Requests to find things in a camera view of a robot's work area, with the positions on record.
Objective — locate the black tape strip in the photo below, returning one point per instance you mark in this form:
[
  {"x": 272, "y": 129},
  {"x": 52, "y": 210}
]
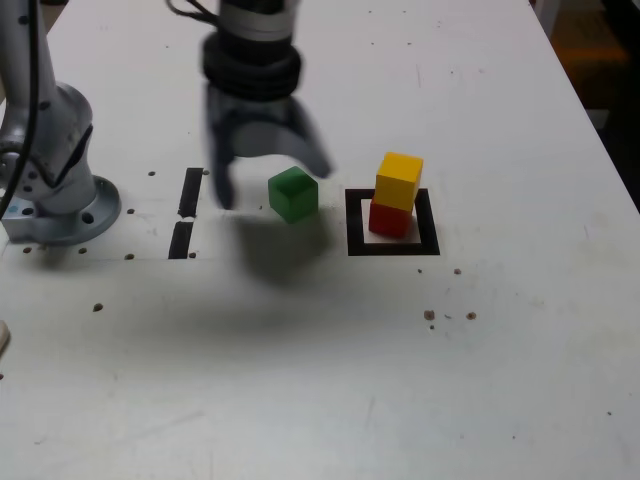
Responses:
[{"x": 192, "y": 190}]

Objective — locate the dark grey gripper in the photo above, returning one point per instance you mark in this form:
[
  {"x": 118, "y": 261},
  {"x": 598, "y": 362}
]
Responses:
[{"x": 250, "y": 112}]

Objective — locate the black tape square outline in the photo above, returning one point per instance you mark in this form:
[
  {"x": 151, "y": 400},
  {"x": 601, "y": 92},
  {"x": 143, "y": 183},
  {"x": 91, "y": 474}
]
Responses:
[{"x": 354, "y": 225}]

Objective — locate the green cube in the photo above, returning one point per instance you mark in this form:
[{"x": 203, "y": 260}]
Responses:
[{"x": 292, "y": 195}]

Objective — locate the red cube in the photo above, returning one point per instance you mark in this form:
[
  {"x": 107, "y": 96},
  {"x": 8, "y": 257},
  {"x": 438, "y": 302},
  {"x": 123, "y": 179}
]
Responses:
[{"x": 390, "y": 222}]

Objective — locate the yellow cube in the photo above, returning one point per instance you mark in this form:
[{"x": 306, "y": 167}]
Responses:
[{"x": 397, "y": 182}]

